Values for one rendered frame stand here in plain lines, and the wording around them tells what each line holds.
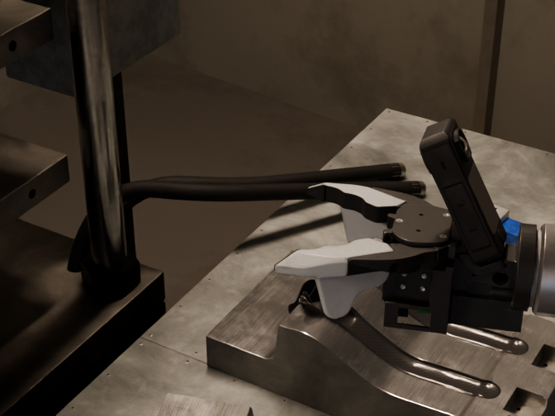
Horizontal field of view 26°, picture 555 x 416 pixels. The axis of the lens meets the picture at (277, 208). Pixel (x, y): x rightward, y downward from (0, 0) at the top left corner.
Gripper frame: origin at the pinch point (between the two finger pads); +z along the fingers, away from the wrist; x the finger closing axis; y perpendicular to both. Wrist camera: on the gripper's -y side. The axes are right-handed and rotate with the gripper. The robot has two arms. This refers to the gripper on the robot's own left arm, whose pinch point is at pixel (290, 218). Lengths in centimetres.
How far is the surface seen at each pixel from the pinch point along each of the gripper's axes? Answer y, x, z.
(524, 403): 52, 56, -24
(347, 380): 51, 54, 0
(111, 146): 29, 77, 42
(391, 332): 48, 63, -5
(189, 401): 49, 42, 20
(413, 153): 48, 132, -1
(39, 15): 7, 72, 50
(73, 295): 57, 78, 50
